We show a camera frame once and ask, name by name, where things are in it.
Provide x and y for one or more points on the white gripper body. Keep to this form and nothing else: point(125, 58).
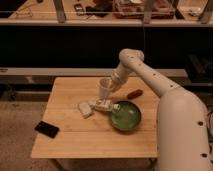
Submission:
point(116, 82)

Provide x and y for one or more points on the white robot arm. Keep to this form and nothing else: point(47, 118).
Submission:
point(182, 138)

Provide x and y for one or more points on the white tube bottle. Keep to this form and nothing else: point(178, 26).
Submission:
point(103, 105)

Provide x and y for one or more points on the green bowl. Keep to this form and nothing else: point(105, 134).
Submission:
point(127, 117)

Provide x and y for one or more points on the wooden table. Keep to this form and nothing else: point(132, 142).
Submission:
point(94, 137)

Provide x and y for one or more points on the tray on shelf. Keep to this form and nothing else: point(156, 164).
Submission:
point(135, 9)

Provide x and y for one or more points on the dark device on shelf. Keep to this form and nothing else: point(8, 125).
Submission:
point(79, 9)

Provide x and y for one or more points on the black smartphone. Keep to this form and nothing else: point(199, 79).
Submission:
point(47, 129)

